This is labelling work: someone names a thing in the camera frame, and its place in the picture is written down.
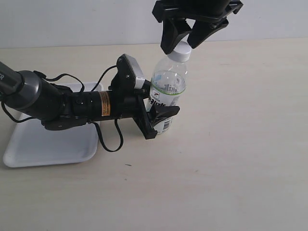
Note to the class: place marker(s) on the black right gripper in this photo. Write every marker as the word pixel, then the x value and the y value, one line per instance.
pixel 207 13

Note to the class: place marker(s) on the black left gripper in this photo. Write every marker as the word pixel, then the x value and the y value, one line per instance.
pixel 117 104

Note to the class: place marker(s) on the white bottle cap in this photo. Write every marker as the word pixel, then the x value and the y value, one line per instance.
pixel 181 52

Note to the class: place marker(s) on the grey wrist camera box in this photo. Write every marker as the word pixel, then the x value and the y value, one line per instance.
pixel 129 75

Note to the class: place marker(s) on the white rectangular tray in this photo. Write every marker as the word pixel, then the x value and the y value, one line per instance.
pixel 32 145

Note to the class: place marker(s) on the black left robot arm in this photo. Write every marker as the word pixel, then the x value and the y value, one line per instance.
pixel 59 108

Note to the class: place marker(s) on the clear plastic drink bottle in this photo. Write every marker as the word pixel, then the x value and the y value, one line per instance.
pixel 168 81

